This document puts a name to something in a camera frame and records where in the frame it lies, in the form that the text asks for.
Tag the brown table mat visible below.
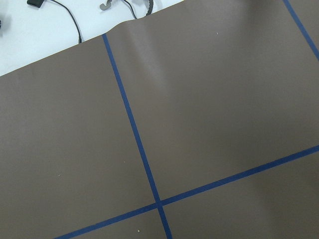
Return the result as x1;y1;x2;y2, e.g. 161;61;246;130
0;0;319;239

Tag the metal reacher grabber tool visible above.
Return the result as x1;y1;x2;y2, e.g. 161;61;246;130
99;0;154;19

